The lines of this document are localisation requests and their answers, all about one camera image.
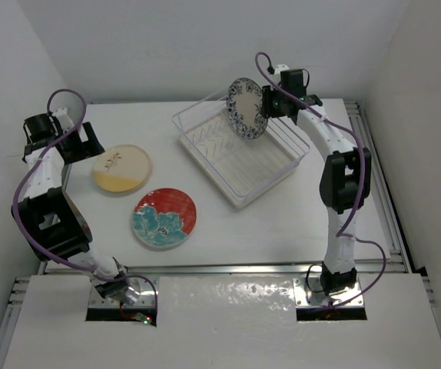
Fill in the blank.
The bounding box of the black patterned plate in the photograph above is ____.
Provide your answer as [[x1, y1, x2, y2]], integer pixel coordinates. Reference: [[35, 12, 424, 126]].
[[226, 77, 267, 140]]

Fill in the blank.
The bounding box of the tan plate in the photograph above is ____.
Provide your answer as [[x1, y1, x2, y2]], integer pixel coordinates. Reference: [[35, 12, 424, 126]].
[[91, 145, 153, 194]]

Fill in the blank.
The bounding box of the red blue floral plate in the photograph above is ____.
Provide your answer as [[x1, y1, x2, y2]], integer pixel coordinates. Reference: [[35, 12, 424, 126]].
[[131, 188, 197, 249]]

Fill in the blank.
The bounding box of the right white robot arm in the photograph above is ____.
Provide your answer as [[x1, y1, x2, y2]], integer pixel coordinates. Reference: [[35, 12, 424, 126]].
[[262, 65, 372, 295]]

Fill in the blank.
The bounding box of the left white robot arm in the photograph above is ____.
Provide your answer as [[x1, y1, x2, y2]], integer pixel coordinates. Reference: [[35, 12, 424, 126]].
[[11, 108, 129, 301]]

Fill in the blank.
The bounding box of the cream drip tray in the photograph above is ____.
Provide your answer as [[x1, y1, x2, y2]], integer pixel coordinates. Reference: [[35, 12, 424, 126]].
[[177, 118, 300, 211]]

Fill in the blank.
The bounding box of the small green circuit board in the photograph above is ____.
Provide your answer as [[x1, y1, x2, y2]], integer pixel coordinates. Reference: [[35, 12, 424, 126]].
[[119, 304, 152, 325]]

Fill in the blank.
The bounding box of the white front cover panel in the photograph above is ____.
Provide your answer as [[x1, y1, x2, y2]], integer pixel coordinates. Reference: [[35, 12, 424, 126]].
[[5, 274, 441, 368]]

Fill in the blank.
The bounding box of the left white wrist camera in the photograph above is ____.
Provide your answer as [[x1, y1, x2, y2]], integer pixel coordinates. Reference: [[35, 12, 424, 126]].
[[52, 107, 74, 133]]

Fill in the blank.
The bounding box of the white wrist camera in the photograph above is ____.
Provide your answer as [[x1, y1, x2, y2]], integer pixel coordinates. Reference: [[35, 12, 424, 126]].
[[52, 107, 74, 133], [267, 64, 290, 85]]

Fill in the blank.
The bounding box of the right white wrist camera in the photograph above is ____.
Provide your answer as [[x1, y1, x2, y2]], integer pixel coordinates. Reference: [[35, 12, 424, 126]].
[[267, 64, 290, 85]]

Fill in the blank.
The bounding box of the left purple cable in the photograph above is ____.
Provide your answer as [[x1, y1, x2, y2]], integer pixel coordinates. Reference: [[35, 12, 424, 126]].
[[12, 88, 159, 308]]

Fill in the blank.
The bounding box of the purple cable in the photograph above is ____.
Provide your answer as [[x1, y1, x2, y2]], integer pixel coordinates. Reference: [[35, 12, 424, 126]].
[[254, 52, 387, 308], [12, 88, 159, 308]]

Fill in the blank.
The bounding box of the white wire dish rack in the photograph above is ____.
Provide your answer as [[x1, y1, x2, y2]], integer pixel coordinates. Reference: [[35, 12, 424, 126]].
[[172, 91, 309, 171]]

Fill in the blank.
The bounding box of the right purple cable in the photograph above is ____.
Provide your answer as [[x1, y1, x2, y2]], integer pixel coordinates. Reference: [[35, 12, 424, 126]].
[[254, 52, 387, 308]]

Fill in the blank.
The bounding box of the aluminium mounting rail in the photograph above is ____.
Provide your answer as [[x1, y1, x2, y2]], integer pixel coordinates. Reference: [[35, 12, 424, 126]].
[[8, 251, 409, 320]]

